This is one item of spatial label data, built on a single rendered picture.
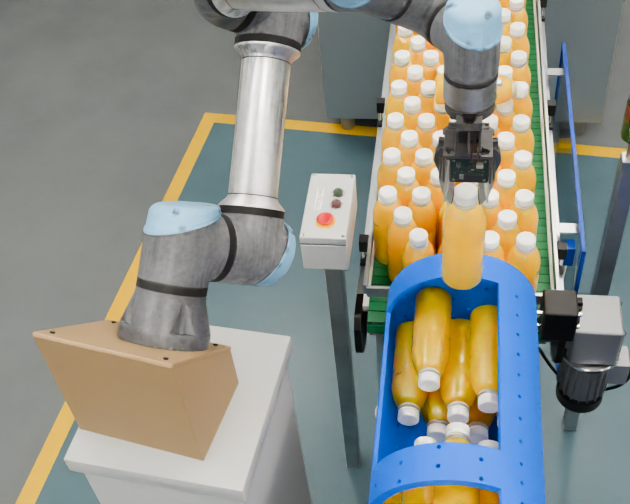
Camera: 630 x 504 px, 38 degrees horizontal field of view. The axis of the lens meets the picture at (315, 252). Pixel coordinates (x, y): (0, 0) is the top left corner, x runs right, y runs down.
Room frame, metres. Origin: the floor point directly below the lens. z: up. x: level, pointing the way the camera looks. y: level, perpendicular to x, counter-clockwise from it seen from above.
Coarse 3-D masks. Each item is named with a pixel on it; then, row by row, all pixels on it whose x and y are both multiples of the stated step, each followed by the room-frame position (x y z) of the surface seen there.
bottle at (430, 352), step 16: (432, 288) 1.11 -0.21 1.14; (416, 304) 1.09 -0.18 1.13; (432, 304) 1.07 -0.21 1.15; (448, 304) 1.07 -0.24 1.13; (416, 320) 1.05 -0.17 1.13; (432, 320) 1.03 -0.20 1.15; (448, 320) 1.04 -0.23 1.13; (416, 336) 1.01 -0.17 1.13; (432, 336) 0.99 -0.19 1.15; (448, 336) 1.00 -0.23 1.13; (416, 352) 0.97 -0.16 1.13; (432, 352) 0.96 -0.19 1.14; (448, 352) 0.97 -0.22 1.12; (416, 368) 0.95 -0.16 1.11; (432, 368) 0.94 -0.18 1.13
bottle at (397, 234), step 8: (392, 224) 1.36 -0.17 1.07; (400, 224) 1.34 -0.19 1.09; (408, 224) 1.34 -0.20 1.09; (416, 224) 1.36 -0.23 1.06; (392, 232) 1.34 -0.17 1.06; (400, 232) 1.33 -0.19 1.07; (408, 232) 1.33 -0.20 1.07; (392, 240) 1.34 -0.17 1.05; (400, 240) 1.33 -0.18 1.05; (408, 240) 1.33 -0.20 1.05; (392, 248) 1.33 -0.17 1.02; (400, 248) 1.32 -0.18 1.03; (392, 256) 1.33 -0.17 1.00; (400, 256) 1.32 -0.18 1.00; (392, 264) 1.34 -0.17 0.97; (400, 264) 1.32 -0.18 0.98; (392, 272) 1.34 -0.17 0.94; (392, 280) 1.34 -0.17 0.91
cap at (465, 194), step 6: (456, 186) 1.04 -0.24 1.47; (462, 186) 1.04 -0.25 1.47; (468, 186) 1.04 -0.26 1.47; (474, 186) 1.04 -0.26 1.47; (456, 192) 1.03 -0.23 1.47; (462, 192) 1.03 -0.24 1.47; (468, 192) 1.02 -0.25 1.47; (474, 192) 1.02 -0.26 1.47; (456, 198) 1.02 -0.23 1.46; (462, 198) 1.01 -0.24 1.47; (468, 198) 1.01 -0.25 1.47; (474, 198) 1.01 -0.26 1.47; (462, 204) 1.01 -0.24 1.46; (468, 204) 1.01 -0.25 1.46
